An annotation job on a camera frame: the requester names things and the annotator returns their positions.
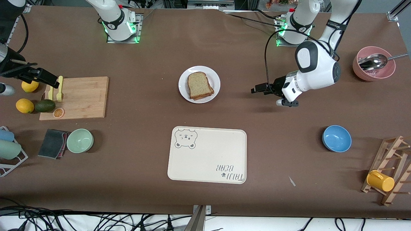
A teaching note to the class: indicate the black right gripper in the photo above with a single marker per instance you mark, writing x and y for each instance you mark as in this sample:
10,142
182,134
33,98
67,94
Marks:
13,69

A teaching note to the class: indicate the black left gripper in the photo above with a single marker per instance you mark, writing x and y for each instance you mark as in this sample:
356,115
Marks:
278,85

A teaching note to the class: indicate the brown sandwich top bread slice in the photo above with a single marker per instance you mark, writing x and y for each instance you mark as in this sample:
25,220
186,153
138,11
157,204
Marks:
199,84

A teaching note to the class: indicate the white round plate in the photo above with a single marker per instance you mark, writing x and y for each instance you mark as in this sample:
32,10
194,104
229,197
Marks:
183,86

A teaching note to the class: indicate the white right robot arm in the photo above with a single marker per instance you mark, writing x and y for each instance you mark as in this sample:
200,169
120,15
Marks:
112,22

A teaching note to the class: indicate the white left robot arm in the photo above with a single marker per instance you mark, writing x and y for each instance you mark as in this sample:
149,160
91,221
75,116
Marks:
316,67

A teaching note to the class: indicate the yellow plastic knife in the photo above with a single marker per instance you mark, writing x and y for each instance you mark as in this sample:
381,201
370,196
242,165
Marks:
50,93

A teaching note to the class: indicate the yellow plastic fork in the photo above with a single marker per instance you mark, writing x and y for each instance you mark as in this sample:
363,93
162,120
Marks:
59,91

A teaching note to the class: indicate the yellow lemon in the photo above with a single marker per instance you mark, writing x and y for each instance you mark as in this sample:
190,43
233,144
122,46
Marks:
25,106
30,86

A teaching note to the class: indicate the dark green avocado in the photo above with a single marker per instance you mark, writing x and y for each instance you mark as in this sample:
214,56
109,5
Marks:
45,106

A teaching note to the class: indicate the orange slice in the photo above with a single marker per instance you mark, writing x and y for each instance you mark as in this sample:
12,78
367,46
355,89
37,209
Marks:
58,113

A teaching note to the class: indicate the wooden cutting board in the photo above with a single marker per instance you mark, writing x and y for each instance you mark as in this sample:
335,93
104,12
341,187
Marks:
80,99

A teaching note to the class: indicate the brown bread slice under egg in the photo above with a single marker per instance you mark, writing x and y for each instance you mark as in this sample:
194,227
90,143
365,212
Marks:
203,97

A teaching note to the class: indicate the dark grey folded cloth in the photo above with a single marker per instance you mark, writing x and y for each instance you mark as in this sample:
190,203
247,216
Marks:
51,143

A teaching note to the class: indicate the light blue cup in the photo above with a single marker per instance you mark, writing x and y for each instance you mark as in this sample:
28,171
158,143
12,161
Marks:
6,135

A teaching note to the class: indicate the pale green bowl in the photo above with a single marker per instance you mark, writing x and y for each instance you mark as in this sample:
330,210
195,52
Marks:
80,141

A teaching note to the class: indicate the pale green cup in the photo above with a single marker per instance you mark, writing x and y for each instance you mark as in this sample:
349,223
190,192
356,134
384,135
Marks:
9,149

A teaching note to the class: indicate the cream tray with bear print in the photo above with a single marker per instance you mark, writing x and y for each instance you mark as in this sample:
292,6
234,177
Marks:
205,160

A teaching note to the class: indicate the blue bowl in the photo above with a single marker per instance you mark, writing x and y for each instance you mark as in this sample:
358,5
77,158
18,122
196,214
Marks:
337,138

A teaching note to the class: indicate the grey metal box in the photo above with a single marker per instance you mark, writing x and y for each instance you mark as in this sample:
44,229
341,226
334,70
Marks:
210,4

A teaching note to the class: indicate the small white paper scrap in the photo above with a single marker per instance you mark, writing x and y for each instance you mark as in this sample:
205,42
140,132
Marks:
292,181

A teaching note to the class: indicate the pink ribbed bowl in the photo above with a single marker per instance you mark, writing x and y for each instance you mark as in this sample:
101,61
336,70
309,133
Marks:
375,75

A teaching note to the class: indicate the metal spoon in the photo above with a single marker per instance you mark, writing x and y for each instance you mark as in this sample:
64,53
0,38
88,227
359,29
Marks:
374,61

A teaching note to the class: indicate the wooden mug rack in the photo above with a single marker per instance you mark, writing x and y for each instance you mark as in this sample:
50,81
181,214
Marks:
387,150

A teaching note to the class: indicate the yellow mug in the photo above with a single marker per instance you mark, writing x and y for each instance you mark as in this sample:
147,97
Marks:
380,181

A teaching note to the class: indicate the aluminium frame corner bracket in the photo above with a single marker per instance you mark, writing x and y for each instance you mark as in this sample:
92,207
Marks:
25,8
393,16

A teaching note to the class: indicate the grey metal table bracket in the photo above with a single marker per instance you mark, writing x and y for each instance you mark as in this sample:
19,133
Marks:
199,219

